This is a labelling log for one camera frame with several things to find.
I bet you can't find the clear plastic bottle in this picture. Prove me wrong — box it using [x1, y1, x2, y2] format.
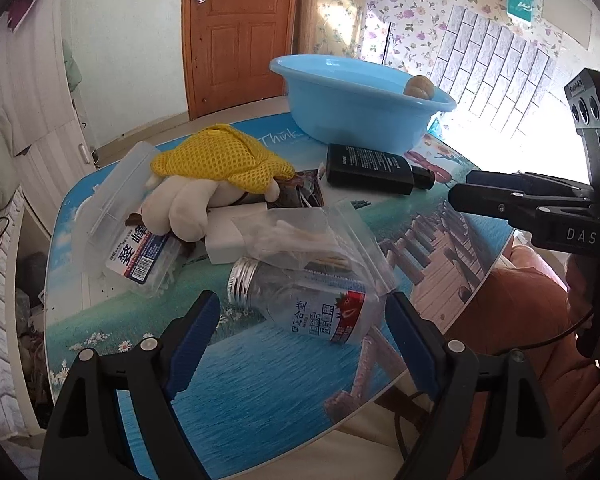
[227, 257, 385, 344]

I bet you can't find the clear toothpick box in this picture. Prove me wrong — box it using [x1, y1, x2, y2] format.
[72, 142, 184, 298]

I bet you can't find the beige plush toy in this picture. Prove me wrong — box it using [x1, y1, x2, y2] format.
[403, 75, 436, 101]

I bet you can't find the black bottle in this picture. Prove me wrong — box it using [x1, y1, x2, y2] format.
[326, 144, 436, 195]

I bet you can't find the bag of cotton swabs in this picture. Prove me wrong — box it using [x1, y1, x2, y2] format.
[233, 200, 398, 296]

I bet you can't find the white charger block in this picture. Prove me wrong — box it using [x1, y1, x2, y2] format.
[204, 203, 268, 264]

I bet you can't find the snack packet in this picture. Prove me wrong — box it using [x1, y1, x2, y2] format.
[268, 169, 325, 208]

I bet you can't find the person right hand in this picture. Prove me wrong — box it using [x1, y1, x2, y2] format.
[565, 255, 600, 364]

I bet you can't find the blue plastic basin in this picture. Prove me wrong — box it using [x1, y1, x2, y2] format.
[270, 54, 456, 154]

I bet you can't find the white plush in yellow mesh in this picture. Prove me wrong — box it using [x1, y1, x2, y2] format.
[140, 124, 296, 243]

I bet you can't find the white wardrobe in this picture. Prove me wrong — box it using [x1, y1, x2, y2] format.
[0, 0, 95, 231]

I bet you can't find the brown wooden door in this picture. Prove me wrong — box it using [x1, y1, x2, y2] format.
[181, 0, 297, 119]

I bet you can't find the maroon towel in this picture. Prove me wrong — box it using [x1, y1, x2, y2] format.
[7, 0, 38, 32]

